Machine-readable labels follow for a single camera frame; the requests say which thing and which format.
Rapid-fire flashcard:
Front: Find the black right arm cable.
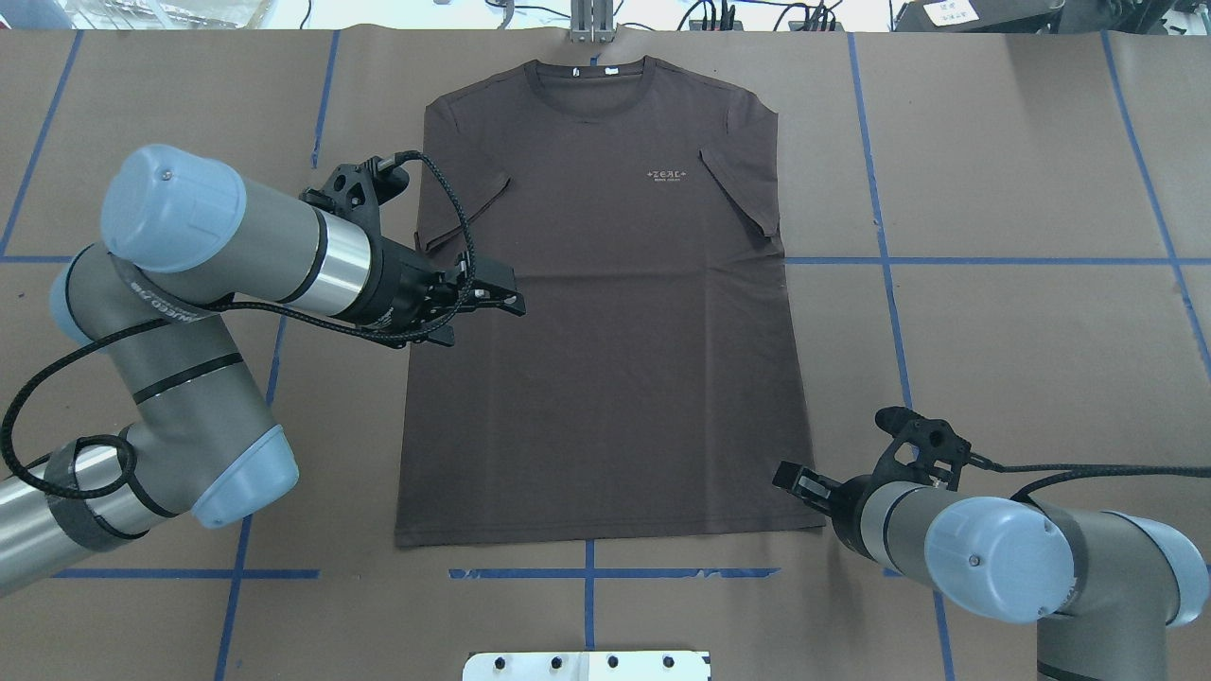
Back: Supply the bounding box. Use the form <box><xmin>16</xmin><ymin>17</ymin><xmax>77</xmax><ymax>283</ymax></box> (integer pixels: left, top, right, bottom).
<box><xmin>969</xmin><ymin>454</ymin><xmax>1211</xmax><ymax>502</ymax></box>

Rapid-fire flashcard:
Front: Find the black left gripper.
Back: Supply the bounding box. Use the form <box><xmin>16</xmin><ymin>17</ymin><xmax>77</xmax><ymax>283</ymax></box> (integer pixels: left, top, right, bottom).
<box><xmin>365</xmin><ymin>248</ymin><xmax>527</xmax><ymax>349</ymax></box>

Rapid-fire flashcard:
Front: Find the aluminium frame post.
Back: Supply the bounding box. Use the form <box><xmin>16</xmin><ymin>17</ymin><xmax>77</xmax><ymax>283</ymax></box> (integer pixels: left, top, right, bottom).
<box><xmin>570</xmin><ymin>0</ymin><xmax>618</xmax><ymax>44</ymax></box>

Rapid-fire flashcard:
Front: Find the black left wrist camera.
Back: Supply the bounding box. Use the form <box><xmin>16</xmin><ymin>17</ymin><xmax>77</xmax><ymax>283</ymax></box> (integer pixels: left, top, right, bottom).
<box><xmin>298</xmin><ymin>156</ymin><xmax>411</xmax><ymax>216</ymax></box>

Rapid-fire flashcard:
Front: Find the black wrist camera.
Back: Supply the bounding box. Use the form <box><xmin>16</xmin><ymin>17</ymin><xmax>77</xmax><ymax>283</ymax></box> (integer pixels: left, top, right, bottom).
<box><xmin>872</xmin><ymin>406</ymin><xmax>972</xmax><ymax>492</ymax></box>
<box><xmin>298</xmin><ymin>156</ymin><xmax>411</xmax><ymax>216</ymax></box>

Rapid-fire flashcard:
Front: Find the long blue tape line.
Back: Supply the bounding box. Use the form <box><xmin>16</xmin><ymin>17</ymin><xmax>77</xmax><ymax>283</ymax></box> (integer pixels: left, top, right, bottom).
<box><xmin>845</xmin><ymin>33</ymin><xmax>955</xmax><ymax>680</ymax></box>

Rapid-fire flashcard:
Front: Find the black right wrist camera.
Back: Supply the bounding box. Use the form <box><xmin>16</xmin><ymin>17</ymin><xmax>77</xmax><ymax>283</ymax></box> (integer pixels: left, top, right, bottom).
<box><xmin>872</xmin><ymin>406</ymin><xmax>972</xmax><ymax>492</ymax></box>

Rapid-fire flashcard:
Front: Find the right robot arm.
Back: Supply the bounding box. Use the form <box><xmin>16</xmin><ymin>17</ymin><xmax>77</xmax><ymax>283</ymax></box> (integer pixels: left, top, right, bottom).
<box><xmin>773</xmin><ymin>462</ymin><xmax>1209</xmax><ymax>680</ymax></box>

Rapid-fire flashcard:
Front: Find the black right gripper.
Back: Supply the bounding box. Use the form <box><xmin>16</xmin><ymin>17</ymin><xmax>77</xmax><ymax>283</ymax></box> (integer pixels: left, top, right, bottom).
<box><xmin>771</xmin><ymin>460</ymin><xmax>876</xmax><ymax>559</ymax></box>

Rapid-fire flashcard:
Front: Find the dark brown t-shirt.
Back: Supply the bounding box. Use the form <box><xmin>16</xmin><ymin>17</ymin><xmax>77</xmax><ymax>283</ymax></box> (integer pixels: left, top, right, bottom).
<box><xmin>394</xmin><ymin>57</ymin><xmax>823</xmax><ymax>550</ymax></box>

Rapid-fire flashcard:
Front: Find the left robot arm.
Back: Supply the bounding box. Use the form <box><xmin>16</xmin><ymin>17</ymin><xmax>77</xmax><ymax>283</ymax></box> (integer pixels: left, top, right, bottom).
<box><xmin>1</xmin><ymin>144</ymin><xmax>526</xmax><ymax>596</ymax></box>

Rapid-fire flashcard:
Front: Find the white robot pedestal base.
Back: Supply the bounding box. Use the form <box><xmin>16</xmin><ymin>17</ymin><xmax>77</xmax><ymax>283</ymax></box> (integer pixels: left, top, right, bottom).
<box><xmin>463</xmin><ymin>649</ymin><xmax>713</xmax><ymax>680</ymax></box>

